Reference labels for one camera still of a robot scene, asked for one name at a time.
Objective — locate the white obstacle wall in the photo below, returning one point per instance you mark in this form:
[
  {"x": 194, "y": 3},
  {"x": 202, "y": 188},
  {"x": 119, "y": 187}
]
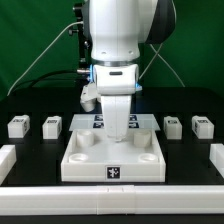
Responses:
[
  {"x": 7, "y": 160},
  {"x": 216, "y": 156},
  {"x": 102, "y": 200}
]

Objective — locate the white obstacle left wall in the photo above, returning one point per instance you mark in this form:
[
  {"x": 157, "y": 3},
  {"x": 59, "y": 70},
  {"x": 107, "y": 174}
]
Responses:
[{"x": 7, "y": 160}]

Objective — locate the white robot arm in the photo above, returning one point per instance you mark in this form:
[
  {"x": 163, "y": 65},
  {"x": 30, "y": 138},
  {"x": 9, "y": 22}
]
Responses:
[{"x": 116, "y": 29}]

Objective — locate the white obstacle front wall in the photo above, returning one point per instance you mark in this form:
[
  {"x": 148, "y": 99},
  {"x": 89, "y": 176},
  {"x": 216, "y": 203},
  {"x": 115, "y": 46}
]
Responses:
[{"x": 102, "y": 200}]

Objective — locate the white obstacle right wall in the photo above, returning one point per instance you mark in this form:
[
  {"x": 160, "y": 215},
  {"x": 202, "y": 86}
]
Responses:
[{"x": 216, "y": 156}]

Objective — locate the white square tabletop part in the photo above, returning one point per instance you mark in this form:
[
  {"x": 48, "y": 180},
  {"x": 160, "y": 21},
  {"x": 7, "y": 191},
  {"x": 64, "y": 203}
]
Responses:
[{"x": 92, "y": 157}]

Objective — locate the white marker base plate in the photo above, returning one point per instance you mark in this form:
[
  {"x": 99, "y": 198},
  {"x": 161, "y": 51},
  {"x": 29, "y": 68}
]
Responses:
[{"x": 89, "y": 121}]

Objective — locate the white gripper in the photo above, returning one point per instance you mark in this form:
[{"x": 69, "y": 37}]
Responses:
[{"x": 116, "y": 111}]

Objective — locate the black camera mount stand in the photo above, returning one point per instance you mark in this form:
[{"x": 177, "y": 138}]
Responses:
[{"x": 80, "y": 11}]

